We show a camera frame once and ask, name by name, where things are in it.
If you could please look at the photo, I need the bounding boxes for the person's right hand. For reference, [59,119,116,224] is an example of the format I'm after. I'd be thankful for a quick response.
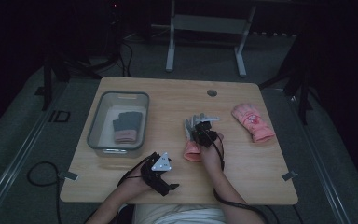
[200,133,226,166]

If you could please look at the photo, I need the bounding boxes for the gray knit glove pink cuff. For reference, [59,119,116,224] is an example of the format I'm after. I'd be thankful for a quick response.
[112,111,144,144]

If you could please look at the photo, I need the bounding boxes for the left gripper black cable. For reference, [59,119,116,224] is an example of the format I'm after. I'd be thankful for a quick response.
[116,154,153,189]

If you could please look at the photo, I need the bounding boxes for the black floor cable loop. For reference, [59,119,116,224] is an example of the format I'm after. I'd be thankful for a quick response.
[26,161,63,224]

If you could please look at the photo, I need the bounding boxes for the pink padded glove with print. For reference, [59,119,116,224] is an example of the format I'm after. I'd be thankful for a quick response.
[231,103,276,144]

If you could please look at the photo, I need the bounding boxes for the white desk frame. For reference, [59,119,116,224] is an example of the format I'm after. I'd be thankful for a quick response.
[165,0,257,78]

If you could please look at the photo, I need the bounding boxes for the person's left hand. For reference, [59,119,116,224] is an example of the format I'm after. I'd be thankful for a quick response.
[117,172,153,201]

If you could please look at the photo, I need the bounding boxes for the black tripod stand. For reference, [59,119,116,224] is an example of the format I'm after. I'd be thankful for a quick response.
[34,50,122,112]
[258,31,315,126]

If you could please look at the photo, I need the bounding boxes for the black cables behind table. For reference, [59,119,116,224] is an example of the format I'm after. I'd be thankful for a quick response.
[117,38,135,78]

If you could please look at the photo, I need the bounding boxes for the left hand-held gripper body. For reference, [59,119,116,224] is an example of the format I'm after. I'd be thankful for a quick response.
[139,151,173,191]

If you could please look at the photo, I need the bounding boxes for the gray table edge clip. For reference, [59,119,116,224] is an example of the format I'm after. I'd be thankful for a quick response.
[57,171,79,182]
[282,170,298,182]

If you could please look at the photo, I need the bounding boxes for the gray knit glove with label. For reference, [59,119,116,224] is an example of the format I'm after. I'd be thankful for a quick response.
[115,137,138,145]

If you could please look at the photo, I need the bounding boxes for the pink padded glove gray palm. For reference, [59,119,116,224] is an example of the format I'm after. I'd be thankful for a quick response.
[183,112,221,163]

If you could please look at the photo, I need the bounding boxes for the person's white shirt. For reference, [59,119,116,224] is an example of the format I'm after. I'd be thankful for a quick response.
[133,203,228,224]

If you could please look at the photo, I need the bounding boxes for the gray plastic bin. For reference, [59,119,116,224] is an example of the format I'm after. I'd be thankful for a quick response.
[87,90,150,159]

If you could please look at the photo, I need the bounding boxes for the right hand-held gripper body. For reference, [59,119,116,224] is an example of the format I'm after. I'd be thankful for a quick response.
[192,128,222,149]

